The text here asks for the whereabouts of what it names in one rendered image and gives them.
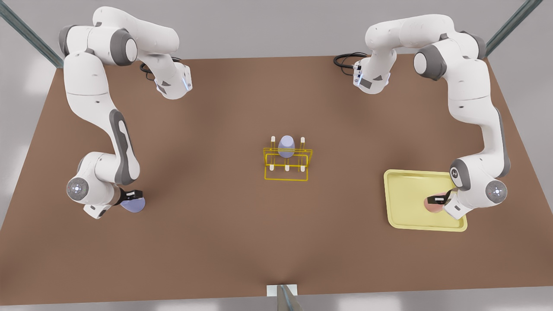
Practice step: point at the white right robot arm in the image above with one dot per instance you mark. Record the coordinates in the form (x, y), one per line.
(84, 86)

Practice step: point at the pink cup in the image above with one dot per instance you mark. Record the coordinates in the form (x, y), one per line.
(433, 204)

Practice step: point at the lavender cup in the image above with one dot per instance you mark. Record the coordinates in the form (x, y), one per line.
(286, 146)
(134, 205)

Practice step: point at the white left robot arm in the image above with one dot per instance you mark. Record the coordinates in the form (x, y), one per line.
(468, 95)

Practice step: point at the pale yellow tray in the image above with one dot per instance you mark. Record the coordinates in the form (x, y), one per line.
(410, 203)

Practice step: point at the silver frame post with foot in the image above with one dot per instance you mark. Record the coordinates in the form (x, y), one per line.
(285, 298)

